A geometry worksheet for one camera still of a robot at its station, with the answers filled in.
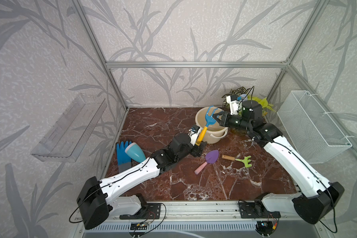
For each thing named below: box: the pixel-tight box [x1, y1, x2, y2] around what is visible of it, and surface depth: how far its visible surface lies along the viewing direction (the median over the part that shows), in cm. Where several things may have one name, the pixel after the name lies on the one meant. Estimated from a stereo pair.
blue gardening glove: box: [115, 140, 133, 174], surface depth 93 cm
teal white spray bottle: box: [124, 142, 147, 164], surface depth 91 cm
